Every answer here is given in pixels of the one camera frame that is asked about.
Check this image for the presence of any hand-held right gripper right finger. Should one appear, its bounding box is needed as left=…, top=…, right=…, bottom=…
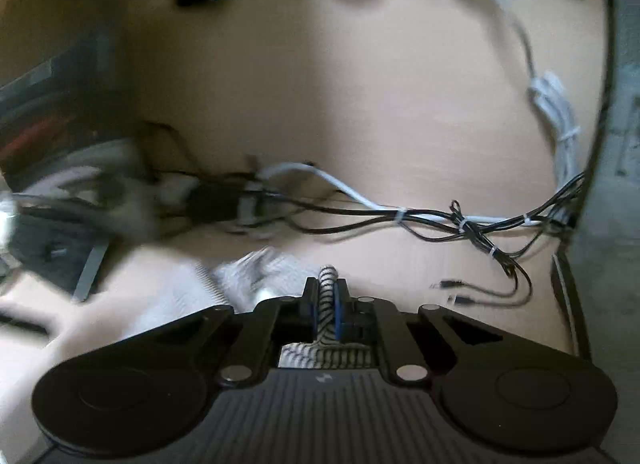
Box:
left=333, top=279, right=532, bottom=386

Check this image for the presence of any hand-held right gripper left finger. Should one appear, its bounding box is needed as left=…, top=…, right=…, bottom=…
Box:
left=119, top=277, right=322, bottom=388

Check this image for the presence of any grey striped towel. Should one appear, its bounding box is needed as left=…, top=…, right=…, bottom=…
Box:
left=120, top=248, right=373, bottom=370

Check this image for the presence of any black power adapter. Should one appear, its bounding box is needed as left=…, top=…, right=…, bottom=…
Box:
left=191, top=185, right=247, bottom=225

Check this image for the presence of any dark computer monitor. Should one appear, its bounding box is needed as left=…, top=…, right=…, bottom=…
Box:
left=0, top=26, right=132, bottom=185

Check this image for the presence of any white thin cable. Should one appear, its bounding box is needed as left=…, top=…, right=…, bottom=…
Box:
left=257, top=162, right=556, bottom=227

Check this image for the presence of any black cable bundle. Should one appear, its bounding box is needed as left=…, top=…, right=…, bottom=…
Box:
left=142, top=121, right=587, bottom=311

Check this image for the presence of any white coiled cable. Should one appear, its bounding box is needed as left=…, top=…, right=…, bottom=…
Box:
left=430, top=0, right=584, bottom=185

